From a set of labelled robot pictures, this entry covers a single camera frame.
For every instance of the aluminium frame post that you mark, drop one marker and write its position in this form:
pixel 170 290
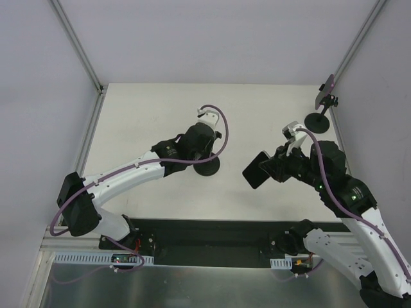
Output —
pixel 75 43
pixel 359 38

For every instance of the aluminium frame post left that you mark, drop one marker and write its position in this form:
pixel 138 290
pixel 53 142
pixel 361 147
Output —
pixel 75 43

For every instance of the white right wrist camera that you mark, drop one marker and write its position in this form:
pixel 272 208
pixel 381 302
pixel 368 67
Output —
pixel 295 134

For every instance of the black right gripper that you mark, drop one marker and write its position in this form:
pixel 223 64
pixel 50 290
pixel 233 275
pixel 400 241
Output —
pixel 276 165

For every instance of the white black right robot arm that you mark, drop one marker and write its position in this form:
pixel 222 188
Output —
pixel 383 275

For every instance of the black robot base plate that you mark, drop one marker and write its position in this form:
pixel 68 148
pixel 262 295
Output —
pixel 216 243

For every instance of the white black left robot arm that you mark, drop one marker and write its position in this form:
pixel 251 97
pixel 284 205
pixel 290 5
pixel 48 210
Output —
pixel 81 200

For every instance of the white cable duct right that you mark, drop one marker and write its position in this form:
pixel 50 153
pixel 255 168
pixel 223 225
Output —
pixel 278 264

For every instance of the aluminium frame post right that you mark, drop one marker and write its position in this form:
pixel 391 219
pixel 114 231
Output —
pixel 359 38

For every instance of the white cable duct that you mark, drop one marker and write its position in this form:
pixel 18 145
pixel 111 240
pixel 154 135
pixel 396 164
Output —
pixel 88 258
pixel 278 264

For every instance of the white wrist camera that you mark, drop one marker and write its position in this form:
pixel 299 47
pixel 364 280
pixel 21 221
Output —
pixel 208 117
pixel 295 134

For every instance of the white cable duct left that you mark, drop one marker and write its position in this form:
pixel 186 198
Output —
pixel 88 258

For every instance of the black smartphone silver edge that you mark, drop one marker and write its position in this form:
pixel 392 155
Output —
pixel 253 174

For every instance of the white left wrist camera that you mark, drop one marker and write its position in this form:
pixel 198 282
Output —
pixel 208 117

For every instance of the black phone stand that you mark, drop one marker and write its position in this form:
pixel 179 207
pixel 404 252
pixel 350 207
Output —
pixel 208 168
pixel 318 122

